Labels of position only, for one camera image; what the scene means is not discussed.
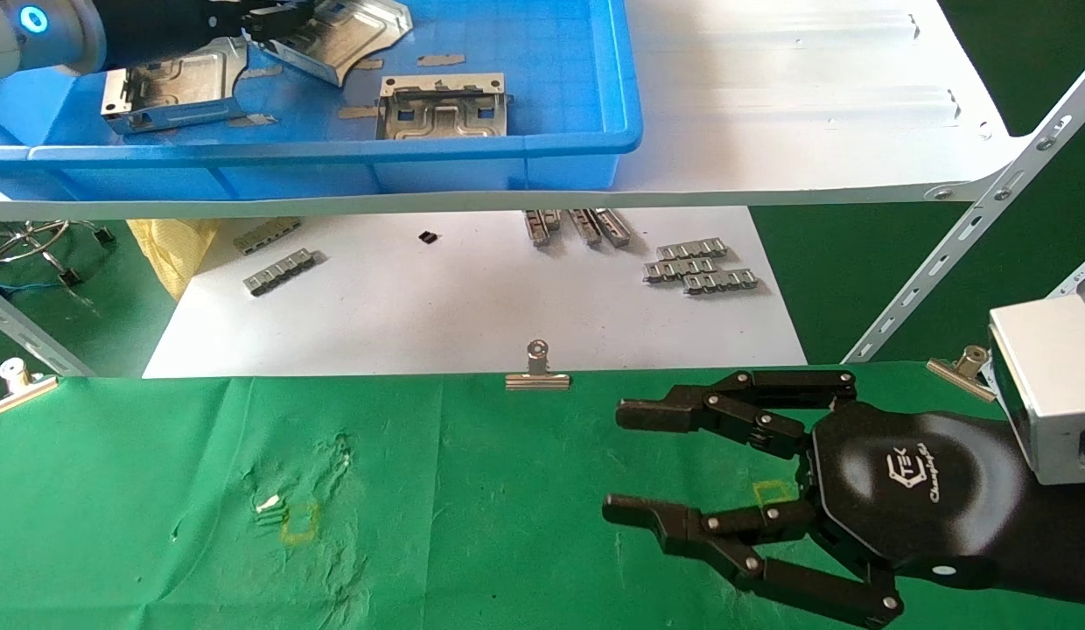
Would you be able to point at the blue plastic tray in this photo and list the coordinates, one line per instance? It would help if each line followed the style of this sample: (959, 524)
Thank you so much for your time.
(542, 52)

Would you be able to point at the yellow cloth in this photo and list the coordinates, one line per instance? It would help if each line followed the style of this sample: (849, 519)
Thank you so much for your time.
(171, 249)

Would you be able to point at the white slotted shelf brace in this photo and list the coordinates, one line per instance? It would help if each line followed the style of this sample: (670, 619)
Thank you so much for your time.
(989, 206)
(1076, 276)

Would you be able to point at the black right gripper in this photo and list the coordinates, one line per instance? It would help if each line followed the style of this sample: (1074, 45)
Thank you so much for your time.
(910, 490)

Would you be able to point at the grey slotted shelf brace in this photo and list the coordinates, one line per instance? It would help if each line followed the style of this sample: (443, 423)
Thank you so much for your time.
(35, 339)

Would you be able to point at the white shelf board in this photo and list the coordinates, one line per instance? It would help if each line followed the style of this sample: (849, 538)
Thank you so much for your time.
(770, 131)

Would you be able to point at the stamped metal bracket part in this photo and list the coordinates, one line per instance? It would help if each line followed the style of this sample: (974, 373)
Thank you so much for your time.
(442, 118)
(175, 92)
(359, 35)

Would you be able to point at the ribbed metal strip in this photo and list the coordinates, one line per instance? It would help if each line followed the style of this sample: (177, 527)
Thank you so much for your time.
(267, 236)
(539, 227)
(584, 227)
(678, 269)
(691, 249)
(280, 271)
(612, 227)
(722, 282)

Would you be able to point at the white paper sheet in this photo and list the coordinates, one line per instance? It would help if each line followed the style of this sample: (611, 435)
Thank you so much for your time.
(464, 306)

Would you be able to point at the green table cloth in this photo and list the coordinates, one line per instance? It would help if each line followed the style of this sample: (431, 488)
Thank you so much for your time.
(420, 490)

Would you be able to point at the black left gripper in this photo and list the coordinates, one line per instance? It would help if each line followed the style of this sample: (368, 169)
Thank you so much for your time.
(201, 22)

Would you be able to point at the silver binder clip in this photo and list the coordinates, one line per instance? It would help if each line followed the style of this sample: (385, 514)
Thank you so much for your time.
(962, 372)
(17, 389)
(538, 367)

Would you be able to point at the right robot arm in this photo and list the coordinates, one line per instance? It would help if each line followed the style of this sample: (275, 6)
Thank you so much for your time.
(1067, 542)

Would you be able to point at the metal chair base with casters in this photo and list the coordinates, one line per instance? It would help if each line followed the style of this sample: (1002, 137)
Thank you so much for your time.
(35, 241)

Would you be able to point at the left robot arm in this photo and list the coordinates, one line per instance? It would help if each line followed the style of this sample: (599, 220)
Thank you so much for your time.
(61, 35)

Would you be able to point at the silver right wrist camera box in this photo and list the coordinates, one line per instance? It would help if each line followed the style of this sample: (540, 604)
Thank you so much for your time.
(1050, 385)

